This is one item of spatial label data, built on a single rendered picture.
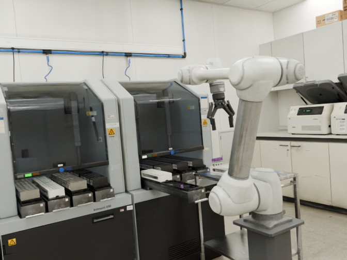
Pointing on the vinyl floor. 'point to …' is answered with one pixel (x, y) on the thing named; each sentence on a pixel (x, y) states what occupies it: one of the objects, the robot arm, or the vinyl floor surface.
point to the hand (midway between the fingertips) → (222, 127)
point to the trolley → (238, 245)
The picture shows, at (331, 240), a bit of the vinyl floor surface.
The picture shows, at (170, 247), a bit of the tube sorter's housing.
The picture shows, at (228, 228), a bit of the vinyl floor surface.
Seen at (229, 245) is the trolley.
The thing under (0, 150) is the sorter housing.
